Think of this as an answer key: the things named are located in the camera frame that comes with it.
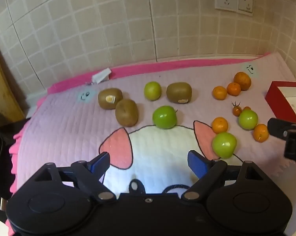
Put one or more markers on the small cherry tomato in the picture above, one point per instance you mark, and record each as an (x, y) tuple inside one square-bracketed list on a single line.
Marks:
[(247, 108)]

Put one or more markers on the red box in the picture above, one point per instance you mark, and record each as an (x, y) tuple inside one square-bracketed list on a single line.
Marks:
[(285, 103)]

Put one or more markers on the brown kiwi with sticker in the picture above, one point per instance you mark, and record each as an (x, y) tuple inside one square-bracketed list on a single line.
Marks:
[(179, 92), (110, 99)]

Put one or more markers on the small orange mandarin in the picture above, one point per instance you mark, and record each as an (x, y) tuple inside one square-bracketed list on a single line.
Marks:
[(220, 125), (234, 89), (219, 93), (261, 132)]

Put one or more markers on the pale green apple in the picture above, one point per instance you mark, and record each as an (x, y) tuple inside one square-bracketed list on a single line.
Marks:
[(152, 91)]

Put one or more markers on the plain brown kiwi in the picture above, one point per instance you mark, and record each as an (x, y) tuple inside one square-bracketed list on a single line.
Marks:
[(126, 112)]

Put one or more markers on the wooden cabinet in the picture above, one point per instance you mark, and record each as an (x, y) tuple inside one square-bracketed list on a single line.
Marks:
[(2, 83)]

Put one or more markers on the large dull orange mandarin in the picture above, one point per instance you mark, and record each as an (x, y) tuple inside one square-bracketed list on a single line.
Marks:
[(242, 80)]

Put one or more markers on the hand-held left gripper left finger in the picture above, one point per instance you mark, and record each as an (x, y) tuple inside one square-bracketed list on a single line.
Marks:
[(101, 161)]

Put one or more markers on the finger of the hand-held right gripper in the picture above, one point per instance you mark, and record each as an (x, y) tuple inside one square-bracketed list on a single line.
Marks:
[(277, 127)]

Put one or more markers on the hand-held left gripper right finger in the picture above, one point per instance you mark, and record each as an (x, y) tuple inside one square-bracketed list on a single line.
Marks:
[(196, 163)]

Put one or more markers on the glossy green apple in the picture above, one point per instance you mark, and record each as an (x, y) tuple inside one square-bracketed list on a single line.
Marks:
[(164, 117), (224, 145), (248, 119)]

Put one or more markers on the cherry tomato with green stem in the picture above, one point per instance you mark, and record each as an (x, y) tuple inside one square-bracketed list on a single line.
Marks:
[(237, 110)]

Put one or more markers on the black bag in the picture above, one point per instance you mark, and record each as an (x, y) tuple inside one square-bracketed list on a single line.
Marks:
[(0, 152)]

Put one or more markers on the printed quilted pink-edged mat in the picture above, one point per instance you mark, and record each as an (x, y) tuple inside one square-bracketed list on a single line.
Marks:
[(64, 127)]

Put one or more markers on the white paper piece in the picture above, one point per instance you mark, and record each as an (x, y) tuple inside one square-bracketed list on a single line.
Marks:
[(101, 76)]

